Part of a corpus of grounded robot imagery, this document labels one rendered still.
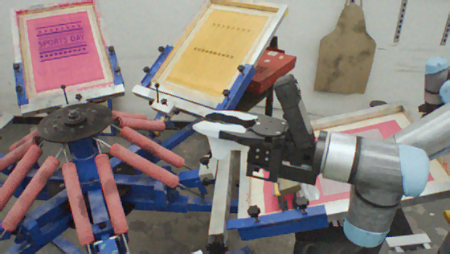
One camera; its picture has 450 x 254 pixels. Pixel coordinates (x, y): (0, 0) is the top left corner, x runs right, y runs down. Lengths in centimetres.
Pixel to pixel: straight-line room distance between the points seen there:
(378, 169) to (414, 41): 309
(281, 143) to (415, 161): 19
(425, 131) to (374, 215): 18
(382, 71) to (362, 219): 304
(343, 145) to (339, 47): 279
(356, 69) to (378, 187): 289
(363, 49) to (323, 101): 66
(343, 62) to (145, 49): 191
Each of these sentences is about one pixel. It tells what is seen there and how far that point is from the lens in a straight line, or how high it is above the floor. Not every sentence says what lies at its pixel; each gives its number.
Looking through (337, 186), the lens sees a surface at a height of 115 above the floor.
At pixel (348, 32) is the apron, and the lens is 327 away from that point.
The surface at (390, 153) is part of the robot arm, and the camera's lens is 52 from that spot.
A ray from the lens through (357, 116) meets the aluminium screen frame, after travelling 160.
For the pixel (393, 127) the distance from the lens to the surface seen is 156.
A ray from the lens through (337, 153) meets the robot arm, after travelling 50.
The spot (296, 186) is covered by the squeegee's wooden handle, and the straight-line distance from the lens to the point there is 116.
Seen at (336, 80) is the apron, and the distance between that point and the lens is 339.
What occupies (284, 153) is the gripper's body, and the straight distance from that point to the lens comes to 54.
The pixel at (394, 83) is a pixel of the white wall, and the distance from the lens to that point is 366.
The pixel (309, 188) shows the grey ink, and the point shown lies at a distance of 129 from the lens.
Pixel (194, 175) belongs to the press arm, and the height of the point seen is 107.
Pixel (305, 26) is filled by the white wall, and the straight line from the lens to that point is 321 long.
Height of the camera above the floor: 196
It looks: 32 degrees down
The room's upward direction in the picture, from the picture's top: straight up
